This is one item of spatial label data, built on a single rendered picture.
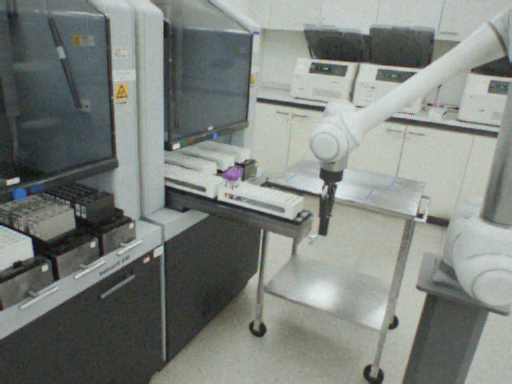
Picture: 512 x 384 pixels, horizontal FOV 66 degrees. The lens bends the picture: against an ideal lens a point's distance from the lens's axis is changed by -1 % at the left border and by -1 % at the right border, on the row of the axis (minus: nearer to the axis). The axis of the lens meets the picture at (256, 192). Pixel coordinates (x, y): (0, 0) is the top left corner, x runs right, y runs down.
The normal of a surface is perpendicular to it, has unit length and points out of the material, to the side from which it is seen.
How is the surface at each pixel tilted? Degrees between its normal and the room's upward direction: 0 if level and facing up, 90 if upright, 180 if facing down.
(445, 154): 90
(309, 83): 90
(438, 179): 90
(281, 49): 90
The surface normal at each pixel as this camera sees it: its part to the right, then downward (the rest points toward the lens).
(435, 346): -0.46, 0.29
